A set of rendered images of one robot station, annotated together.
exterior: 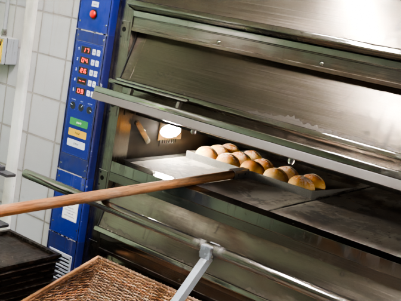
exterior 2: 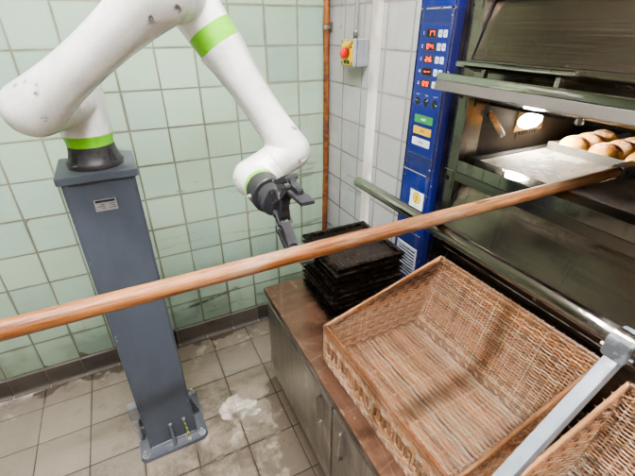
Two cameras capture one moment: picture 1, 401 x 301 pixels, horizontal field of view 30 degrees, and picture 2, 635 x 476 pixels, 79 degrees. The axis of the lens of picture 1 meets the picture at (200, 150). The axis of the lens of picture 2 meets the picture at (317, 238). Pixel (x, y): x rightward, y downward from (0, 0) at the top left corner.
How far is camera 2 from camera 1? 1.28 m
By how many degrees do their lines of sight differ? 32
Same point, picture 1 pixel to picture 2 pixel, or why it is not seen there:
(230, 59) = not seen: outside the picture
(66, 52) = (412, 42)
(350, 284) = not seen: outside the picture
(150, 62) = (514, 30)
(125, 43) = (480, 12)
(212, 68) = (622, 17)
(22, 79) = (372, 79)
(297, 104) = not seen: outside the picture
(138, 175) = (489, 178)
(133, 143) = (485, 138)
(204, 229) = (578, 248)
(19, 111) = (371, 111)
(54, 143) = (401, 142)
